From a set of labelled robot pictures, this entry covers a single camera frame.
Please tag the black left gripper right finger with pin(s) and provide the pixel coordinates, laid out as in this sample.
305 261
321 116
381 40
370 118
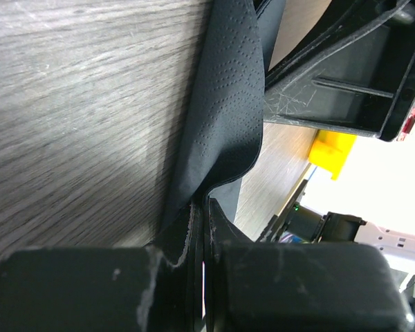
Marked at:
257 286

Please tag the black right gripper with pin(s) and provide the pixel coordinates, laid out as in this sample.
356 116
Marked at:
354 72

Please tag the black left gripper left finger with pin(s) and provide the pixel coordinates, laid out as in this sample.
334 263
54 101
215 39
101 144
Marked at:
156 287

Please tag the dark blue paper napkin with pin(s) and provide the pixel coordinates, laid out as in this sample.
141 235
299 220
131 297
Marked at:
223 126

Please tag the yellow plastic bin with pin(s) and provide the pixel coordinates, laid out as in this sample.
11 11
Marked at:
330 151

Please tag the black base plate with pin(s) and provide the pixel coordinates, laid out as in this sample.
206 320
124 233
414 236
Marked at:
277 225

